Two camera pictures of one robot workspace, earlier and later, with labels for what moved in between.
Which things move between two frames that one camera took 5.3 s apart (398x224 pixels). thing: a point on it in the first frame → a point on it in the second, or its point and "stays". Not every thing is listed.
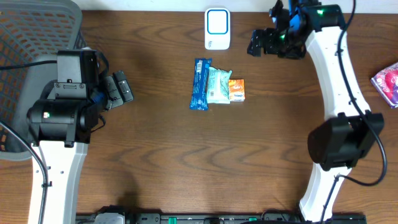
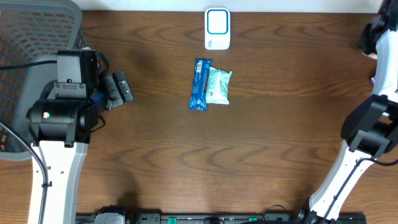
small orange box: (237, 90) → (373, 55)
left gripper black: (109, 93) stays
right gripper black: (270, 33) → (365, 41)
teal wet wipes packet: (218, 86) stays
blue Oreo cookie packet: (198, 99) stays
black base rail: (231, 218) stays
